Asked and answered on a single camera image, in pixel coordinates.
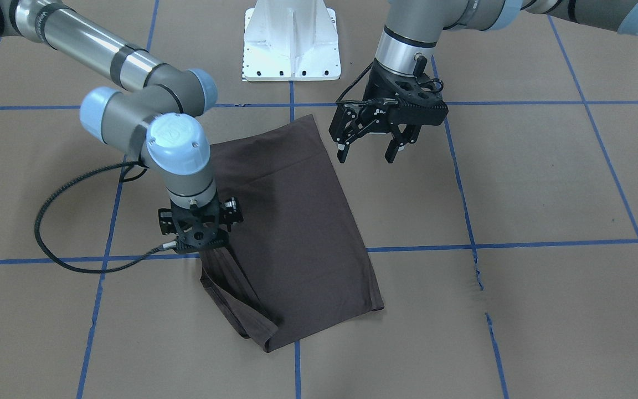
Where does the brown t-shirt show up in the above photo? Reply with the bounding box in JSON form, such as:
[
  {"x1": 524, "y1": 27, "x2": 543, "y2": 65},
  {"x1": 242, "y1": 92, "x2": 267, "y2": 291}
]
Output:
[{"x1": 200, "y1": 115, "x2": 384, "y2": 353}]

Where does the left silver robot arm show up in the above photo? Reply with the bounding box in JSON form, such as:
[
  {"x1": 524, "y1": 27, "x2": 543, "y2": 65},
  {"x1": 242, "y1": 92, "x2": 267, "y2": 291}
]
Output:
[{"x1": 329, "y1": 1, "x2": 638, "y2": 162}]

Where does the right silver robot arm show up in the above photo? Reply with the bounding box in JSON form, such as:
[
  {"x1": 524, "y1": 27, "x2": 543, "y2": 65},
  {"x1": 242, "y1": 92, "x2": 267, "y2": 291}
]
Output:
[{"x1": 0, "y1": 1, "x2": 243, "y2": 253}]

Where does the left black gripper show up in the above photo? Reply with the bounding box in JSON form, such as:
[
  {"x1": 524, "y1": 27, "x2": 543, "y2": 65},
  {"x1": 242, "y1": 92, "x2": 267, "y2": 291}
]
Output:
[{"x1": 329, "y1": 62, "x2": 449, "y2": 164}]

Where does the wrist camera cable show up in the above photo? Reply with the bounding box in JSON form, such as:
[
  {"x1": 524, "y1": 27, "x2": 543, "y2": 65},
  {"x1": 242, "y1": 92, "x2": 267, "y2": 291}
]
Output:
[
  {"x1": 335, "y1": 62, "x2": 375, "y2": 107},
  {"x1": 34, "y1": 161, "x2": 181, "y2": 274}
]

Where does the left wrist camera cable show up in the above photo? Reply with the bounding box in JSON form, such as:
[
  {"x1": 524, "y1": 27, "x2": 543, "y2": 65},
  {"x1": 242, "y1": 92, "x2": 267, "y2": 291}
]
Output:
[{"x1": 335, "y1": 62, "x2": 375, "y2": 107}]

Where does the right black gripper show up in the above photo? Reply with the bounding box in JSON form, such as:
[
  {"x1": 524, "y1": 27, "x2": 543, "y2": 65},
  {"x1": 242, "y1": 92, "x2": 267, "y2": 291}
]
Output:
[{"x1": 158, "y1": 197, "x2": 244, "y2": 253}]

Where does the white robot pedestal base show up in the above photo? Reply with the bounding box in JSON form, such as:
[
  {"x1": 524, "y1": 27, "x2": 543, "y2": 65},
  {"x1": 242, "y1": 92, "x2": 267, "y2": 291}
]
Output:
[{"x1": 241, "y1": 1, "x2": 342, "y2": 81}]

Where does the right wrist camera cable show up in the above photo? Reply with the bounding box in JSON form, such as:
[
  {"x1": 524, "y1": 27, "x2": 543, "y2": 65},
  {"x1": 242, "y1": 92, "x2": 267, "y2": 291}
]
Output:
[{"x1": 34, "y1": 161, "x2": 181, "y2": 274}]

